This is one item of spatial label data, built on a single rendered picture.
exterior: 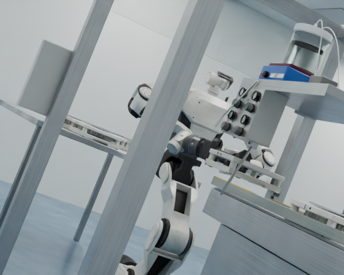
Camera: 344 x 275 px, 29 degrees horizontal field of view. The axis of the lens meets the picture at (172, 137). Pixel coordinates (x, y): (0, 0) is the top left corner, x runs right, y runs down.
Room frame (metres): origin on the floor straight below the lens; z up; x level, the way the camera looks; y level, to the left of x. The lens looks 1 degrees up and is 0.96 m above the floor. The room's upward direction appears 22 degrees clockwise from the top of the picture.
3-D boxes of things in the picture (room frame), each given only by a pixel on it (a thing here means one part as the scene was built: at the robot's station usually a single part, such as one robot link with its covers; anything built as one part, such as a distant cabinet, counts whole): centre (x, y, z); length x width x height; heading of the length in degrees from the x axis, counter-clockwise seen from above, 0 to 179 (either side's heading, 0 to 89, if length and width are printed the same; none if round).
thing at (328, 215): (2.07, -0.58, 0.95); 0.25 x 0.24 x 0.02; 110
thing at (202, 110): (3.42, -0.08, 1.15); 0.34 x 0.30 x 0.36; 110
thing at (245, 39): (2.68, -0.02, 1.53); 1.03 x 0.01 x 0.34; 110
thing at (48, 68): (2.52, 0.49, 1.03); 0.17 x 0.06 x 0.26; 110
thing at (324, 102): (2.44, -0.46, 1.31); 0.62 x 0.38 x 0.04; 20
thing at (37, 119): (4.60, 0.55, 0.83); 1.50 x 1.10 x 0.04; 26
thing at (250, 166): (2.77, -0.32, 1.02); 0.25 x 0.24 x 0.02; 111
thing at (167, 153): (3.45, -0.07, 0.89); 0.28 x 0.13 x 0.18; 20
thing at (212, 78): (3.36, -0.10, 1.35); 0.10 x 0.07 x 0.09; 110
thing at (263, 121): (2.58, -0.26, 1.20); 0.22 x 0.11 x 0.20; 20
